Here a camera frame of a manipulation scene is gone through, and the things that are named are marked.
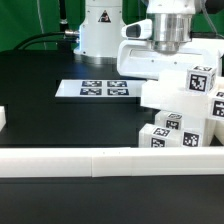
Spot white chair seat part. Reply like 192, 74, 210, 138
181, 115, 217, 147

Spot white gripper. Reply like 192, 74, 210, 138
117, 38, 223, 80

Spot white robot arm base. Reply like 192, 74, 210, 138
74, 0, 125, 65

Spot black cable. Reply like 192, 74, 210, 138
13, 29, 81, 51

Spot white chair back frame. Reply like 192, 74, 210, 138
139, 68, 224, 122

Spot small white block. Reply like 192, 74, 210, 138
155, 111, 182, 130

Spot white fence wall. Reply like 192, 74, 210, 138
0, 106, 6, 132
0, 147, 224, 178

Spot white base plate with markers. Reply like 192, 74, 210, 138
55, 80, 145, 98

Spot white front fence wall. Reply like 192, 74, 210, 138
0, 147, 224, 178

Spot white left fence wall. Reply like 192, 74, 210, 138
0, 106, 6, 132

